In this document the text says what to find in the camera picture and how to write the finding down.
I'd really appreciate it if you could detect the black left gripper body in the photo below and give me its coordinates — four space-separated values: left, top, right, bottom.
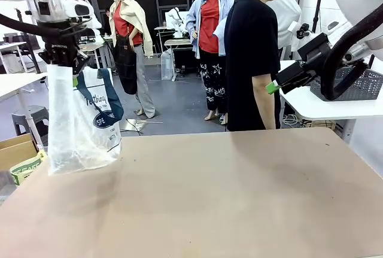
41 34 84 67

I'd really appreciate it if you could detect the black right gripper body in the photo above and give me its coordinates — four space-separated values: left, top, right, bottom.
297 32 332 66

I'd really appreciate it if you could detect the translucent white shopping bag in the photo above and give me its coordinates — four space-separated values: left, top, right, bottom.
47 63 125 177

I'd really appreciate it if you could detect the person's right forearm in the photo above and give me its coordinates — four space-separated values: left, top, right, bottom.
254 87 276 130

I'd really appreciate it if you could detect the paper bag with green print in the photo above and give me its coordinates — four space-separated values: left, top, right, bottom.
10 149 48 186

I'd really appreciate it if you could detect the black tripod with thin legs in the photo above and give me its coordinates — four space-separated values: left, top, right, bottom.
14 8 42 75

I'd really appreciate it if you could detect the wooden top work table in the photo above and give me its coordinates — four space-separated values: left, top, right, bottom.
78 43 108 72

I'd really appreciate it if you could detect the white side table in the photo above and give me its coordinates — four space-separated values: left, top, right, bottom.
279 59 383 145

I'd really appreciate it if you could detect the white office desk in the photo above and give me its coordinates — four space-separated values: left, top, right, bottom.
0 41 28 74

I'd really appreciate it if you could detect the person in white shirt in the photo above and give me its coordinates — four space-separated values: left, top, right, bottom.
266 0 302 51

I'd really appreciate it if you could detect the white round-edged table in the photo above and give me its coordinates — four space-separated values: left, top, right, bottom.
0 72 49 151

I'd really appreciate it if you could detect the person in black t-shirt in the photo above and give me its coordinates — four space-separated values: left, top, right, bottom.
223 0 288 132

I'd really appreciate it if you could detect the grey metal stool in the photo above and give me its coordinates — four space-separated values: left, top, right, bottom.
11 105 50 147

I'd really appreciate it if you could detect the dark grey plastic basket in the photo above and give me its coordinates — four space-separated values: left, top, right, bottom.
310 66 383 102

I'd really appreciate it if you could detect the mannequin with cream jacket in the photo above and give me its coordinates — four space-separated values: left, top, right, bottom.
106 0 156 120

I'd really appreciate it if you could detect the clear plastic container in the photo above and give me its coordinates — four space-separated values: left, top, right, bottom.
160 48 176 81

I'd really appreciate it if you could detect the person in red top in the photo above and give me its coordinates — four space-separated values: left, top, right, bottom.
185 0 237 124

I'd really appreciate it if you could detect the brown cardboard box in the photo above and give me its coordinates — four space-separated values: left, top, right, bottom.
0 133 39 171

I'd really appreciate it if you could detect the grey background table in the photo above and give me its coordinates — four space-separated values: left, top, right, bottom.
164 38 194 76

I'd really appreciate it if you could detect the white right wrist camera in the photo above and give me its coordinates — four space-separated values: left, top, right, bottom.
288 21 318 51

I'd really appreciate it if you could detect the black right arm cable sleeve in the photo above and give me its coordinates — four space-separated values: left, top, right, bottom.
321 8 383 102

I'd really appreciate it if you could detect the white floor cable bundle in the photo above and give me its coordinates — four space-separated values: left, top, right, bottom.
282 113 314 128

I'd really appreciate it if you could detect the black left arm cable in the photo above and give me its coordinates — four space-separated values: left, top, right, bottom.
0 14 92 38

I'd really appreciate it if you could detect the black tripod by white wall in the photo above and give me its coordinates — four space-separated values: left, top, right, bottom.
312 0 326 35

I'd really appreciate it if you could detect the metal mannequin base plate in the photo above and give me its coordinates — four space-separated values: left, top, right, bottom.
124 117 164 135

